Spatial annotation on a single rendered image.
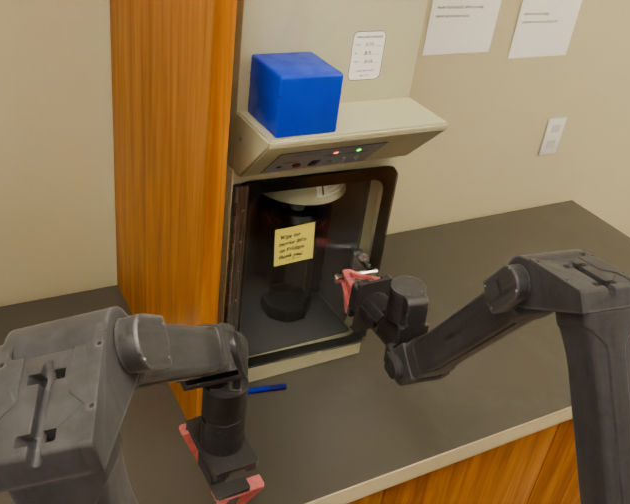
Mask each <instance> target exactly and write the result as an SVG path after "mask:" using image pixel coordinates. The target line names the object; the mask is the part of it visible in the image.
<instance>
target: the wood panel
mask: <svg viewBox="0 0 630 504"><path fill-rule="evenodd" d="M236 10H237V0H110V34H111V70H112V107H113V144H114V180H115V217H116V254H117V285H118V287H119V289H120V291H121V293H122V295H123V297H124V299H125V301H126V303H127V305H128V307H129V308H130V310H131V312H132V314H133V315H136V314H140V313H145V314H153V315H161V316H163V319H164V322H165V323H168V324H178V325H189V326H197V325H203V324H217V315H218V299H219V283H220V267H221V251H222V235H223V219H224V203H225V187H226V171H227V155H228V139H229V123H230V107H231V90H232V74H233V58H234V42H235V26H236ZM168 384H169V386H170V388H171V390H172V392H173V394H174V396H175V398H176V400H177V402H178V404H179V406H180V408H181V410H182V411H183V413H184V415H185V417H186V419H187V420H189V419H193V418H194V417H198V416H201V408H202V391H203V387H202V388H198V389H193V390H188V391H183V388H182V386H181V384H180V382H179V383H177V382H170V383H168Z"/></svg>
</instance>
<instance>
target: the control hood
mask: <svg viewBox="0 0 630 504"><path fill-rule="evenodd" d="M447 127H448V123H447V122H446V121H445V120H443V119H442V118H440V117H439V116H437V115H435V114H434V113H432V112H431V111H429V110H428V109H426V108H425V107H423V106H422V105H420V104H419V103H417V102H415V101H414V100H412V99H411V98H409V97H405V98H394V99H382V100H370V101H358V102H346V103H340V104H339V111H338V118H337V124H336V130H335V132H330V133H320V134H311V135H301V136H292V137H282V138H275V137H274V136H273V135H272V134H271V133H270V132H269V131H268V130H267V129H266V128H265V127H264V126H263V125H262V124H260V123H259V122H258V121H257V120H256V119H255V118H254V117H253V116H252V115H251V114H250V113H249V112H248V111H240V112H239V113H238V114H237V121H236V136H235V150H234V165H233V170H234V171H235V172H236V173H237V175H238V176H241V177H244V176H251V175H259V174H267V173H261V172H262V171H263V170H264V169H265V168H266V167H267V166H268V165H270V164H271V163H272V162H273V161H274V160H275V159H276V158H277V157H278V156H279V155H281V154H288V153H297V152H305V151H314V150H322V149H331V148H339V147H348V146H357V145H365V144H374V143H382V142H388V143H387V144H386V145H384V146H383V147H381V148H380V149H379V150H377V151H376V152H374V153H373V154H371V155H370V156H369V157H367V158H366V159H364V160H363V161H368V160H376V159H383V158H391V157H399V156H406V155H408V154H409V153H411V152H412V151H414V150H416V149H417V148H419V147H420V146H422V145H423V144H425V143H426V142H428V141H429V140H431V139H432V138H434V137H435V136H437V135H439V134H440V133H442V132H443V131H445V130H446V128H447Z"/></svg>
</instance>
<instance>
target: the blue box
mask: <svg viewBox="0 0 630 504"><path fill-rule="evenodd" d="M342 83H343V73H342V72H340V71H339V70H337V69H336V68H334V67H333V66H331V65H330V64H328V63H327V62H326V61H324V60H323V59H321V58H320V57H318V56H317V55H315V54H314V53H312V52H290V53H268V54H253V55H252V59H251V72H250V85H249V98H248V112H249V113H250V114H251V115H252V116H253V117H254V118H255V119H256V120H257V121H258V122H259V123H260V124H262V125H263V126H264V127H265V128H266V129H267V130H268V131H269V132H270V133H271V134H272V135H273V136H274V137H275V138H282V137H292V136H301V135H311V134H320V133H330V132H335V130H336V124H337V118H338V111H339V104H340V97H341V93H342V92H341V90H342Z"/></svg>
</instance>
